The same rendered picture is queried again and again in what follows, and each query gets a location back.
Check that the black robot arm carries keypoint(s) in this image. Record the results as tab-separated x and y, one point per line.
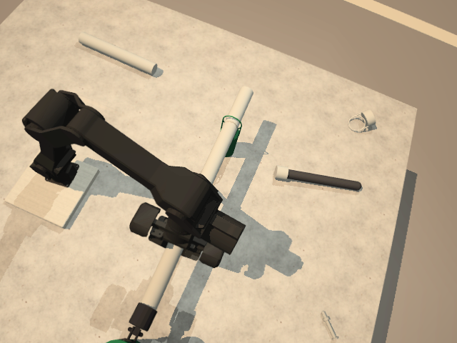
189	199

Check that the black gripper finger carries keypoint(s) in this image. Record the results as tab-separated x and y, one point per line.
158	241
190	254

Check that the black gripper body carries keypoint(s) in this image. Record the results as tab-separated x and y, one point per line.
144	219

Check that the green cylinder with hook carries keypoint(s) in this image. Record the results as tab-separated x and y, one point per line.
233	143

